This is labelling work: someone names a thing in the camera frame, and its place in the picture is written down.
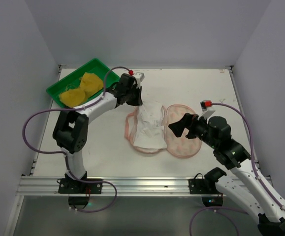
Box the carrot print laundry bag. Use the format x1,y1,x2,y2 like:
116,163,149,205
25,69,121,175
124,104,202,159

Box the yellow bra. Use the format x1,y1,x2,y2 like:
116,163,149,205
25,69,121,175
59,72,104,108

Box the white bra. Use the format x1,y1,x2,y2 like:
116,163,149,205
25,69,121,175
133,101,167,150

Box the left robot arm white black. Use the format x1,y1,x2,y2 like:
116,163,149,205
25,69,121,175
53,72,145,183

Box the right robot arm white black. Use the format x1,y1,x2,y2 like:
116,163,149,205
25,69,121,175
168,113,285,236

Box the green plastic tray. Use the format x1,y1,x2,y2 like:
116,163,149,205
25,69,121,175
46,59,119,108

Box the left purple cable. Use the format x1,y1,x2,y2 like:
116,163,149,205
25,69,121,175
22,66,118,213

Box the purple cable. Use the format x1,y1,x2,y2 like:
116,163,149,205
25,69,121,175
189,103,285,236
22,66,118,213

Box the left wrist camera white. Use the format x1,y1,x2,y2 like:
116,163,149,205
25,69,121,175
128,70,145,88

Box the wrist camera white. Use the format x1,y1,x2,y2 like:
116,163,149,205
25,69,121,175
199,100,215,119
128,70,145,88

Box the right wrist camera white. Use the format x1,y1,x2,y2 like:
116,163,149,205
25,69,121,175
199,100,215,119

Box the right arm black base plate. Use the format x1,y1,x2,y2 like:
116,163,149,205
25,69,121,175
188,173,223,207

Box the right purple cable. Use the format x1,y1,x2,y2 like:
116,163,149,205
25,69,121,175
189,103,285,236

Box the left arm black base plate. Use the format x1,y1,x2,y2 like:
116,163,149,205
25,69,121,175
56,177,102,209

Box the aluminium mounting rail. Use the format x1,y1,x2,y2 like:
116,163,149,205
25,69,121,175
16,175,276,197

